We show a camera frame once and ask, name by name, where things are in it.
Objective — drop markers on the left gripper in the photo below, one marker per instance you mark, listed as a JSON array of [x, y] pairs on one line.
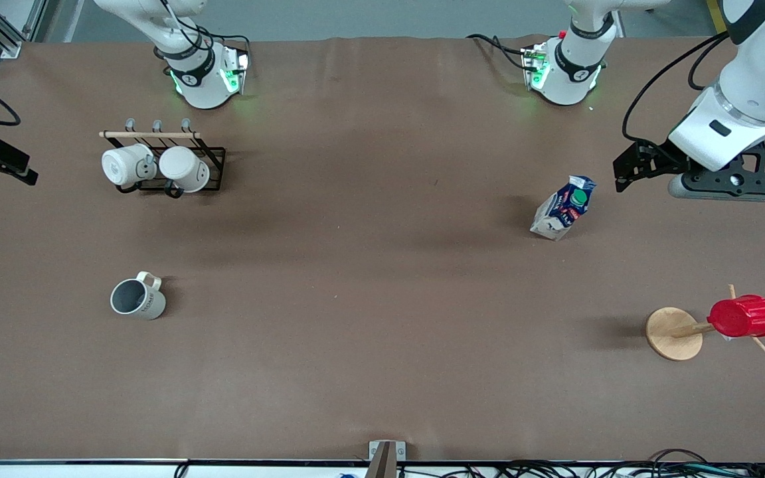
[[655, 159]]

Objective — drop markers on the blue white milk carton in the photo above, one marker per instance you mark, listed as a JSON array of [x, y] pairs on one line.
[[563, 211]]

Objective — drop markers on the grey mug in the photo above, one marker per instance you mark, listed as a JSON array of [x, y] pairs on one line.
[[135, 299]]

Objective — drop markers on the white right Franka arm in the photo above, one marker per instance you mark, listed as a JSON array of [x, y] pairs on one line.
[[200, 89]]

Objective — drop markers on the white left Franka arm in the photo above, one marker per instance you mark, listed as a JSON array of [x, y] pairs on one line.
[[565, 73]]

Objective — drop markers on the red ribbed cup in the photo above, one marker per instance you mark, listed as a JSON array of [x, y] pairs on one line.
[[744, 317]]

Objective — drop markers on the white mug with round base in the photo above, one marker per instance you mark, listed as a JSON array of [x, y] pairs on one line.
[[122, 166]]

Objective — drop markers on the wooden mug tree stand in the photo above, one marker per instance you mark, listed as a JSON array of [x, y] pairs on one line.
[[671, 335]]

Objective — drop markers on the grey metal mount bracket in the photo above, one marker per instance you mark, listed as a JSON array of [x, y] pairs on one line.
[[386, 458]]

